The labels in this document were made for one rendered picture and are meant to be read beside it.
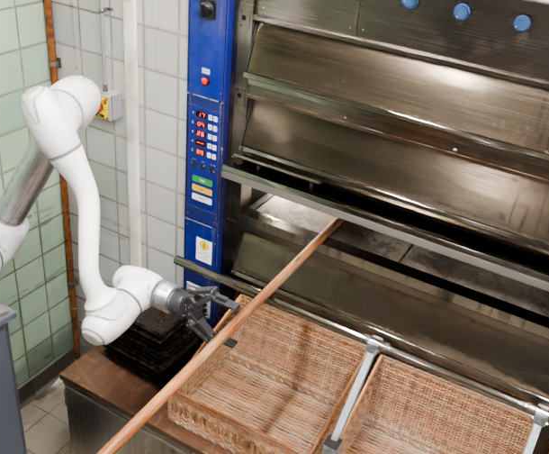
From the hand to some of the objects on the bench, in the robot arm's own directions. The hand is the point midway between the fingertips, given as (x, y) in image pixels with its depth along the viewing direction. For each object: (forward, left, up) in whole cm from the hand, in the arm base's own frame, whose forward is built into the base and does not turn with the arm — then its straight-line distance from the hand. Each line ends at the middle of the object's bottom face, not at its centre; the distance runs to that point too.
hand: (232, 324), depth 195 cm
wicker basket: (-4, +30, -61) cm, 69 cm away
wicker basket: (+56, +35, -61) cm, 90 cm away
